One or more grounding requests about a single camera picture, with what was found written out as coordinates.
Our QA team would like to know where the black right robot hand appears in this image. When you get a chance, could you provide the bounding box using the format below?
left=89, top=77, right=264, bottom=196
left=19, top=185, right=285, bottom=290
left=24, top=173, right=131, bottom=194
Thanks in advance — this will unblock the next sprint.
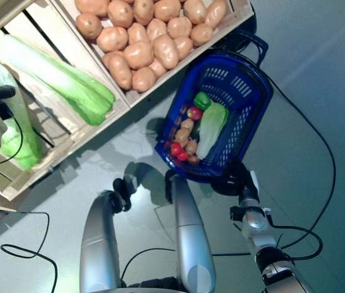
left=226, top=158, right=260, bottom=201

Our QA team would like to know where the green white napa cabbage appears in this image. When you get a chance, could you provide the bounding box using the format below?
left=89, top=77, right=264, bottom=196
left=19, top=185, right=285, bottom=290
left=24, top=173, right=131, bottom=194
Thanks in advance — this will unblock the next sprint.
left=0, top=33, right=117, bottom=126
left=0, top=57, right=44, bottom=171

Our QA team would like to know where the blue plastic shopping basket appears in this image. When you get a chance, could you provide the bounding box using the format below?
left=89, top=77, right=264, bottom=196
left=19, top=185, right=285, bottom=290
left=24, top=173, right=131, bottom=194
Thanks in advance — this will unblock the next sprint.
left=154, top=30, right=274, bottom=184

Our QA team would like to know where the pale green lettuce head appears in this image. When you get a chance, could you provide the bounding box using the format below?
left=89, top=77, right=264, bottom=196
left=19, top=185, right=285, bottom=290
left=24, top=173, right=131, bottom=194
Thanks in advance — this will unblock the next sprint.
left=195, top=101, right=230, bottom=160

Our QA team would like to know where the red bell pepper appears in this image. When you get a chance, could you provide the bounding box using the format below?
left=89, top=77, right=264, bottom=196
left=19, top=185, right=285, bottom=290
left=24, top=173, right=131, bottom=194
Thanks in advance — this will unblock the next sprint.
left=170, top=142, right=189, bottom=162

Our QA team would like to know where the red apple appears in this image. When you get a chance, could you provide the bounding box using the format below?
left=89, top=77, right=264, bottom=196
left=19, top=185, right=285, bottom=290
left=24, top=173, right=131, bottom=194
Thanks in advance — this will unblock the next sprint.
left=187, top=106, right=204, bottom=120

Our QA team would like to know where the green bell pepper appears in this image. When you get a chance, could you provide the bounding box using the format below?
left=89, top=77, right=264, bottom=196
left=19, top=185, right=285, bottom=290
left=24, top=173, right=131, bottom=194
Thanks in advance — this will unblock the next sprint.
left=193, top=91, right=212, bottom=110

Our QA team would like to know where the wooden cabbage crate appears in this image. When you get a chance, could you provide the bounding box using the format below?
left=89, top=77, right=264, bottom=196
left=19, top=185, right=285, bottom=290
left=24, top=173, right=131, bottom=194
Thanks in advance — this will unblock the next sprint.
left=0, top=0, right=130, bottom=202

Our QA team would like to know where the wooden potato crate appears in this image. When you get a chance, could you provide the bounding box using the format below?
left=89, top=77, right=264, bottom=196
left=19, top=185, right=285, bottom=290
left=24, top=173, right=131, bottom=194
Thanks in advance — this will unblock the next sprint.
left=49, top=0, right=254, bottom=109

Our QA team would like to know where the dark robot pelvis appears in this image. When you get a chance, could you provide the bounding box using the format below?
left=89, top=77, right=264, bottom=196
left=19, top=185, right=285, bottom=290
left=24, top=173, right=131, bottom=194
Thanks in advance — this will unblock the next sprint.
left=93, top=274, right=191, bottom=293

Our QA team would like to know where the silver left robot leg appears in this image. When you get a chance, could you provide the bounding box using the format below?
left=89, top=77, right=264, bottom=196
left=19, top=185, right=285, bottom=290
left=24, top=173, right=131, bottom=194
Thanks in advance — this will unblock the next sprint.
left=79, top=178, right=137, bottom=293

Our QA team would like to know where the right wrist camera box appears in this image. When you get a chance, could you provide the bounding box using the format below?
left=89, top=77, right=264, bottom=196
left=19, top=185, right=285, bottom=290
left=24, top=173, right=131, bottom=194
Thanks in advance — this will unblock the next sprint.
left=249, top=170, right=261, bottom=195

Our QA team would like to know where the long black floor cable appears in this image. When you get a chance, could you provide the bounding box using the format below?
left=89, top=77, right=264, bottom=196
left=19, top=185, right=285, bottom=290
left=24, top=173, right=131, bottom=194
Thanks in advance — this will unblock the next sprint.
left=263, top=76, right=336, bottom=250

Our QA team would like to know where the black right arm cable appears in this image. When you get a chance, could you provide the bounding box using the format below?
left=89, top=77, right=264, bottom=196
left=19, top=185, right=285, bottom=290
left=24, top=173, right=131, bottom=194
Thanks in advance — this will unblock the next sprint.
left=266, top=224, right=324, bottom=260

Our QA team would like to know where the black waist cable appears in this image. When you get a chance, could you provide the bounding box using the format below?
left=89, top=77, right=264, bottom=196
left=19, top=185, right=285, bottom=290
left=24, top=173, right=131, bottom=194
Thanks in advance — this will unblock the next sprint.
left=120, top=247, right=178, bottom=283

